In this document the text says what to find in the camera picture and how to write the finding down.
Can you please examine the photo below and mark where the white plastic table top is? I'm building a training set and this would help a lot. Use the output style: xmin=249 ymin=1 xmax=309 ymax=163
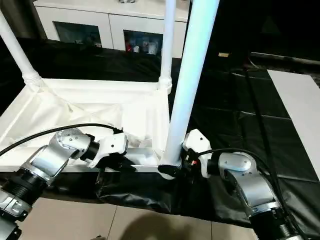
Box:
xmin=0 ymin=76 xmax=185 ymax=180

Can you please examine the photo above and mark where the white plastic table leg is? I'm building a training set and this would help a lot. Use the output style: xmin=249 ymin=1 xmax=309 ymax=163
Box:
xmin=158 ymin=0 xmax=221 ymax=172
xmin=158 ymin=0 xmax=177 ymax=93
xmin=0 ymin=10 xmax=43 ymax=85

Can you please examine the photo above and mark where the black mat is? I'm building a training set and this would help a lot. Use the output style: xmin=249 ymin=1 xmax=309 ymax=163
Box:
xmin=0 ymin=37 xmax=320 ymax=231

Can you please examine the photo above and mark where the white sideboard with glass doors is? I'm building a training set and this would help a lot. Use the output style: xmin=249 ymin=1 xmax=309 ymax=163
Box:
xmin=34 ymin=0 xmax=191 ymax=58

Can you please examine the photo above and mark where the black cabinet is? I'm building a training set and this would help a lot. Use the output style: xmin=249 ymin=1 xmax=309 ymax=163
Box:
xmin=210 ymin=0 xmax=320 ymax=63

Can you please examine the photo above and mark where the grey curtain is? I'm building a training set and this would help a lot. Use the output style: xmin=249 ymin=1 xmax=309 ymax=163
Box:
xmin=0 ymin=0 xmax=48 ymax=40

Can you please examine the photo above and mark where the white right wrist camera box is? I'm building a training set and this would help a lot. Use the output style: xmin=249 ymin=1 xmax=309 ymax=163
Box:
xmin=182 ymin=128 xmax=213 ymax=178

